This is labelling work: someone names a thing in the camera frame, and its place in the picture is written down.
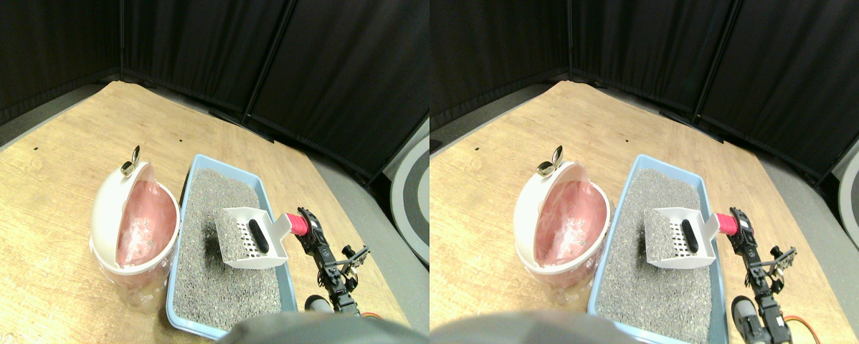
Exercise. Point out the black lump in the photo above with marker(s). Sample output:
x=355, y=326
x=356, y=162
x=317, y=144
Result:
x=690, y=236
x=258, y=236

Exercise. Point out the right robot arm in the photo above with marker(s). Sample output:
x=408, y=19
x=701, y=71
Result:
x=763, y=287
x=336, y=283

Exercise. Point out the blue litter tray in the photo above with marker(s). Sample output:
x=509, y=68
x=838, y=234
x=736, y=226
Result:
x=637, y=301
x=214, y=294

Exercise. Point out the white bin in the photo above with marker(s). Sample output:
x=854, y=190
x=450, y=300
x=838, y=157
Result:
x=125, y=215
x=551, y=215

